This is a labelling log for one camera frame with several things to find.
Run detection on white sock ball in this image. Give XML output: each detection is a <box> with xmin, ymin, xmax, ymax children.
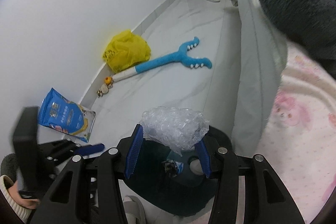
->
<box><xmin>189</xmin><ymin>157</ymin><xmax>205</xmax><ymax>176</ymax></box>

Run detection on small duck keychain toys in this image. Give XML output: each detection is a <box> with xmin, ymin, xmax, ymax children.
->
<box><xmin>96</xmin><ymin>76</ymin><xmax>113</xmax><ymax>98</ymax></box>

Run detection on dark grey fleece blanket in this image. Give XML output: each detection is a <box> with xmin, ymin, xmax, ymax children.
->
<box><xmin>257</xmin><ymin>0</ymin><xmax>336</xmax><ymax>72</ymax></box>

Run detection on grey mattress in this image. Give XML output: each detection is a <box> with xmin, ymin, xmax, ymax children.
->
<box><xmin>231</xmin><ymin>0</ymin><xmax>288</xmax><ymax>156</ymax></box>

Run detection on blue plush slingshot toy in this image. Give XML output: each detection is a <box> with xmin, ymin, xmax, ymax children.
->
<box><xmin>112</xmin><ymin>36</ymin><xmax>213</xmax><ymax>83</ymax></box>

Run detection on left hand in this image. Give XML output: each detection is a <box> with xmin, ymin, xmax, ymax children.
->
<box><xmin>7</xmin><ymin>181</ymin><xmax>41</xmax><ymax>210</ymax></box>

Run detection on pink cartoon print blanket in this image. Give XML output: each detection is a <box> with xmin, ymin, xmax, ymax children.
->
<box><xmin>236</xmin><ymin>40</ymin><xmax>336</xmax><ymax>224</ymax></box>

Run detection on black tissue packet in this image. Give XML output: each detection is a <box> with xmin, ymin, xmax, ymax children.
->
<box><xmin>163</xmin><ymin>160</ymin><xmax>184</xmax><ymax>178</ymax></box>

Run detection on cream knit sleeve cuff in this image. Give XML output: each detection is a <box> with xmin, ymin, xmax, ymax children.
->
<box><xmin>1</xmin><ymin>175</ymin><xmax>31</xmax><ymax>223</ymax></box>

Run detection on blue snack bag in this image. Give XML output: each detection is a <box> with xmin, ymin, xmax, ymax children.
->
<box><xmin>38</xmin><ymin>88</ymin><xmax>96</xmax><ymax>143</ymax></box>

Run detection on dark teal trash bin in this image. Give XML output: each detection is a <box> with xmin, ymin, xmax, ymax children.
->
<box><xmin>123</xmin><ymin>140</ymin><xmax>218</xmax><ymax>217</ymax></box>

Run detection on yellow plastic bag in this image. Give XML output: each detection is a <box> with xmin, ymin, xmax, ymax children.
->
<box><xmin>102</xmin><ymin>30</ymin><xmax>151</xmax><ymax>73</ymax></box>

